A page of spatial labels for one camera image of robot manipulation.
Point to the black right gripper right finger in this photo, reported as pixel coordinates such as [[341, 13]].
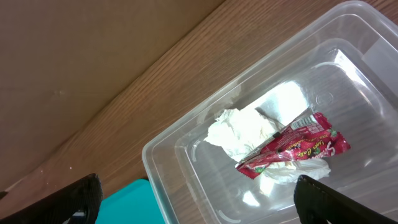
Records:
[[317, 203]]

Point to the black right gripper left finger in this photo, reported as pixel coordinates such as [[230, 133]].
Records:
[[77, 203]]

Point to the red snack wrapper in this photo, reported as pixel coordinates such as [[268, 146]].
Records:
[[309, 137]]

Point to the white napkin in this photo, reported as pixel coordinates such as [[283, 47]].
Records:
[[239, 132]]

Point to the teal plastic tray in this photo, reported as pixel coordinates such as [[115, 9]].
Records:
[[134, 204]]

